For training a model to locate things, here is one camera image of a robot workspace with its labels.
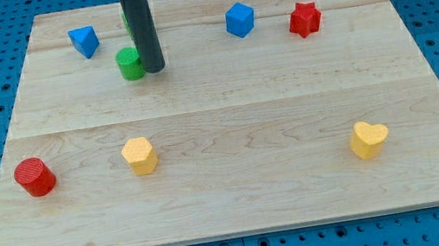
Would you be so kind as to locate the red cylinder block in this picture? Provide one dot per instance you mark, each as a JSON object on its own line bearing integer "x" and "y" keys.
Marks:
{"x": 35, "y": 177}

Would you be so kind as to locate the green block behind rod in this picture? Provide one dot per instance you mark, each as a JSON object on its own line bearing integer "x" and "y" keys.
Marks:
{"x": 126, "y": 24}

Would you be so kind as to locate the light wooden board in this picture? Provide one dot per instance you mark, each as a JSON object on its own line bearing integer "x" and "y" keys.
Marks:
{"x": 252, "y": 133}

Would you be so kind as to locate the yellow hexagon block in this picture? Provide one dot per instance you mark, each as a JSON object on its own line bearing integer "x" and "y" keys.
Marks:
{"x": 140, "y": 155}

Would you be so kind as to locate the blue triangular block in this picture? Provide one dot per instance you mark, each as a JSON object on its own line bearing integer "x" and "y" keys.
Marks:
{"x": 84, "y": 40}

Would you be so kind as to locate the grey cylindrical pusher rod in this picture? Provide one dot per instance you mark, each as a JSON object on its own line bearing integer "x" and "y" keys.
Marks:
{"x": 140, "y": 22}

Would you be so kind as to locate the yellow heart block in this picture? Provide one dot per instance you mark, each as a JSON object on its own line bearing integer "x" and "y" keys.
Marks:
{"x": 367, "y": 139}

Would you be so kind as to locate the green cylinder block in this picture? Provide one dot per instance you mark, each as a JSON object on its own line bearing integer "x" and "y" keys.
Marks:
{"x": 129, "y": 62}

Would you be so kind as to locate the blue cube block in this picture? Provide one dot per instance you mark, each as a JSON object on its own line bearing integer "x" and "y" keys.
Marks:
{"x": 239, "y": 20}

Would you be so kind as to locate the red star block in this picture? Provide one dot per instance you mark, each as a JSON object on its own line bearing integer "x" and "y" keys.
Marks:
{"x": 305, "y": 19}

